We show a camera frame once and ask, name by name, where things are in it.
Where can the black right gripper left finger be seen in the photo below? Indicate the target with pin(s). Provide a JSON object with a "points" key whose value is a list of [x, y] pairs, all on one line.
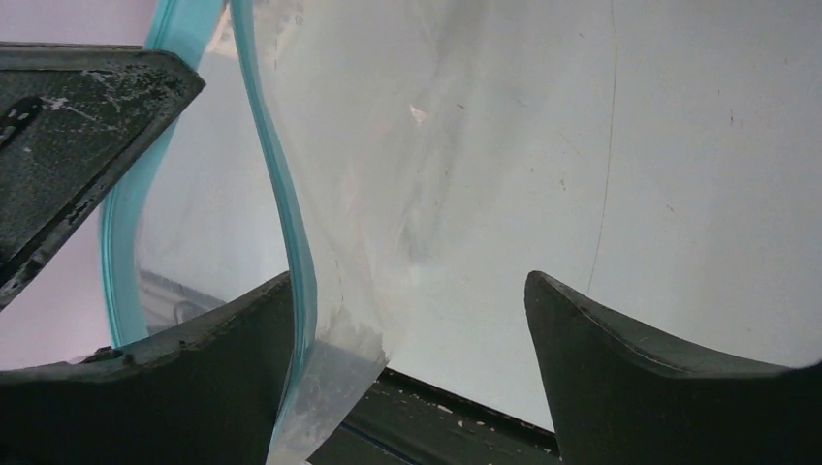
{"points": [[206, 391]]}

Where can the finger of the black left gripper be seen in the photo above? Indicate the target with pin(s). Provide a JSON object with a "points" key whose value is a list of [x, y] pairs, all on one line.
{"points": [[74, 119]]}

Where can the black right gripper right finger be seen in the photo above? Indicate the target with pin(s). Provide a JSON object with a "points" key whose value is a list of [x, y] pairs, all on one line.
{"points": [[624, 392]]}

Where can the clear zip bag blue zipper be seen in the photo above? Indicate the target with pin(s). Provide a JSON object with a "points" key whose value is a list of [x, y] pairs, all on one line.
{"points": [[363, 142]]}

